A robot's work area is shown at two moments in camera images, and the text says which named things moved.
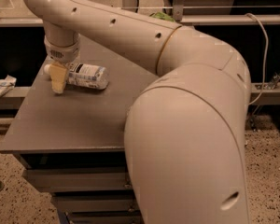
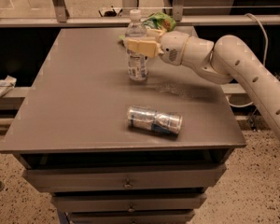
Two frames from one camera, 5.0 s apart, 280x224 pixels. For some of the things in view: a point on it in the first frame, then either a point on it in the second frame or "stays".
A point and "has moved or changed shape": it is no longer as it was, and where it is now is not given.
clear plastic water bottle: x=90 y=76 has moved or changed shape
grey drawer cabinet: x=74 y=142 stays
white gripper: x=62 y=52 to x=174 y=47
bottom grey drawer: x=105 y=217 stays
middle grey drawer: x=96 y=203 stays
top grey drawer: x=79 y=179 stays
